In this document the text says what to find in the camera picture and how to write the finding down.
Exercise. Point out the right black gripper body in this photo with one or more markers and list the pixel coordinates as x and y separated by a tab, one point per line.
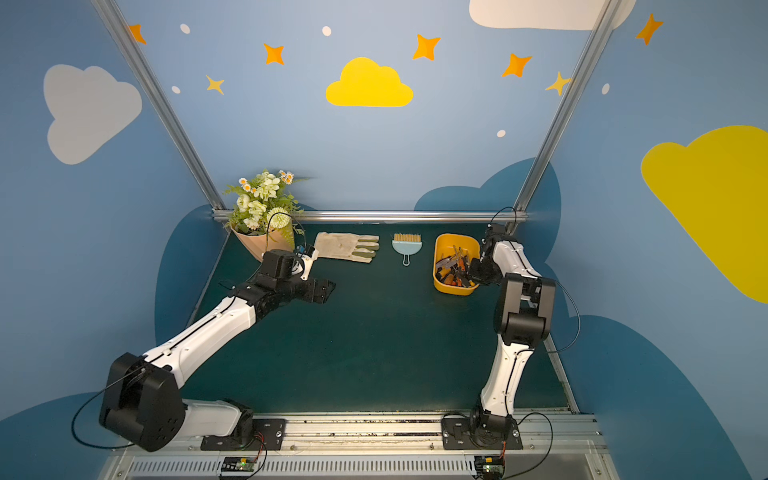
475	271

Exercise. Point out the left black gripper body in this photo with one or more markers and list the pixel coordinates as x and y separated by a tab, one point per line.
308	288

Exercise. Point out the yellow plastic storage box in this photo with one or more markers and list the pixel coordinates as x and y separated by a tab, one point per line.
453	254

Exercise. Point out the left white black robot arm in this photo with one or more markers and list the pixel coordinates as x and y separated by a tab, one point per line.
142	402

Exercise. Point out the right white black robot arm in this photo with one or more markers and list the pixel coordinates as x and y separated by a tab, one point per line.
522	321

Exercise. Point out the pink pot with flowers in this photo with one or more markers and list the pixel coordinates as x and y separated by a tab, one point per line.
264	215

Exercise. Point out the small blue brush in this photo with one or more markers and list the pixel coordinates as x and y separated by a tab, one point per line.
406	245

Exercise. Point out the beige work glove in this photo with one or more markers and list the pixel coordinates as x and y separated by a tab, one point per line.
347	246

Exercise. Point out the left circuit board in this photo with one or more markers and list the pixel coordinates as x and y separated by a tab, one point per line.
238	467

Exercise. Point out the circuit board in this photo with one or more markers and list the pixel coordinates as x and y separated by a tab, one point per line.
238	467
489	467

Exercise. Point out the right circuit board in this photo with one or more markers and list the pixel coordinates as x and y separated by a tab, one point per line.
489	467

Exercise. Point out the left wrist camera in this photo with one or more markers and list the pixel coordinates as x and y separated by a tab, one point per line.
282	264

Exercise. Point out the aluminium back frame bar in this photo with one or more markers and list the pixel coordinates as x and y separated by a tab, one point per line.
416	217

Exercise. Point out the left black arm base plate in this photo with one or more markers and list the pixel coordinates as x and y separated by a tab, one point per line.
249	435

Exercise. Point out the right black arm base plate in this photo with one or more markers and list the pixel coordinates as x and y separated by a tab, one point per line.
480	433

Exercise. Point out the aluminium front rail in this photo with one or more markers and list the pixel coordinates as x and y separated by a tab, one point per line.
556	445

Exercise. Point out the left aluminium frame post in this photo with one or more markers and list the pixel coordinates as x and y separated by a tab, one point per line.
114	21

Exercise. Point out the aluminium frame post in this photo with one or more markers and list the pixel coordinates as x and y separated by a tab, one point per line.
581	75
114	21

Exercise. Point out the right aluminium frame post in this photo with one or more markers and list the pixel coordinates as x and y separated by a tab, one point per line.
581	75

